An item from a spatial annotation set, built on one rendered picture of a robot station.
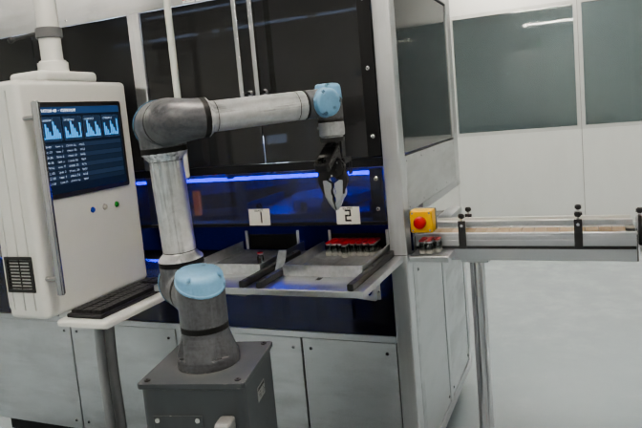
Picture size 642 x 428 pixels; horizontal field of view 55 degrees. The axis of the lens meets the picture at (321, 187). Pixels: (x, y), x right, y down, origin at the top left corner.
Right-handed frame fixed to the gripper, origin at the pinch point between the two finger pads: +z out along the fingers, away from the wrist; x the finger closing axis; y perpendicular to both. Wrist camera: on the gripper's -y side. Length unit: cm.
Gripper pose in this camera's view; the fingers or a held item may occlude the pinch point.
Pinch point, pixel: (335, 205)
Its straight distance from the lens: 180.1
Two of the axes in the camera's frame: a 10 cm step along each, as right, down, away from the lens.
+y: 3.9, -1.4, 9.1
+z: 0.9, 9.9, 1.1
